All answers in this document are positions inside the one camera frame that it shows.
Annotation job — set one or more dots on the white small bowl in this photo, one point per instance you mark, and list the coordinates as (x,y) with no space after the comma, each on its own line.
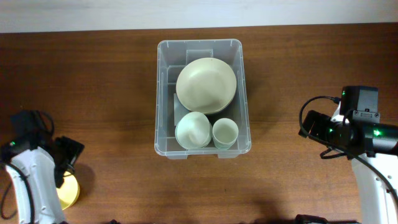
(193,121)

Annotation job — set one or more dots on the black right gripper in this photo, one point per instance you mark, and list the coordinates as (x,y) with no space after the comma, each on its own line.
(321,122)

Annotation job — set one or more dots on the clear plastic storage bin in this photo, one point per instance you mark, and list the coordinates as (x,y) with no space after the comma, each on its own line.
(172,57)

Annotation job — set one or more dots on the mint green small bowl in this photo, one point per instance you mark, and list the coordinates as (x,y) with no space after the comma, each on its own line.
(193,140)

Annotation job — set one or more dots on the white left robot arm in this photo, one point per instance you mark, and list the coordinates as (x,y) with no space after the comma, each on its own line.
(37,169)

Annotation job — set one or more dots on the yellow small bowl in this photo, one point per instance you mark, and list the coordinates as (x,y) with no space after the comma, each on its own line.
(69,192)

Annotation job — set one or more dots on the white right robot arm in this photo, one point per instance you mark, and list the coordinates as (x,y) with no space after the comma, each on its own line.
(372,149)

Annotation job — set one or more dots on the dark blue bowl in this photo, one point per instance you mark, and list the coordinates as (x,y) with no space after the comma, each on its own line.
(222,110)

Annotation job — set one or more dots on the cream bowl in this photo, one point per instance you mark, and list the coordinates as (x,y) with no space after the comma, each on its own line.
(206,85)

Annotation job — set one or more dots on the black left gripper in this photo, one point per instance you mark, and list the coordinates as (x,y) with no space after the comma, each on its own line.
(74,148)

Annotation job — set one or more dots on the mint green cup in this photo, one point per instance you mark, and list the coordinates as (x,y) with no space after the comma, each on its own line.
(222,147)

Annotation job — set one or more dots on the cream cup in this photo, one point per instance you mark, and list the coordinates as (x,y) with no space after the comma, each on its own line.
(225,132)

